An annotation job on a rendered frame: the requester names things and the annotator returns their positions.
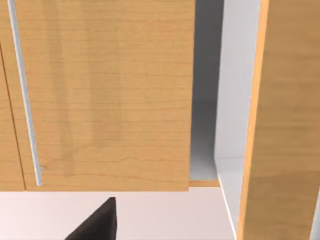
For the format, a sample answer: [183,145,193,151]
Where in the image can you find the wooden cupboard door with handle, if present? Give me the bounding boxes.
[0,0,196,193]

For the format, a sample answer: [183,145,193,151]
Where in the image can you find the plain wooden cupboard door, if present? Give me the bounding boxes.
[0,41,27,193]

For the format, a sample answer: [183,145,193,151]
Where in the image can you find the open wooden cupboard door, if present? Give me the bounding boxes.
[236,0,320,240]

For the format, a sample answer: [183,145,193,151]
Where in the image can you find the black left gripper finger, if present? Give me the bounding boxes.
[64,196,119,240]

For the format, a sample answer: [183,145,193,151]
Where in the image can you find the long metal door handle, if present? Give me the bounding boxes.
[6,0,45,187]

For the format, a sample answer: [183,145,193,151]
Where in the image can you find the wooden cupboard with white inside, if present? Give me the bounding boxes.
[187,0,262,238]

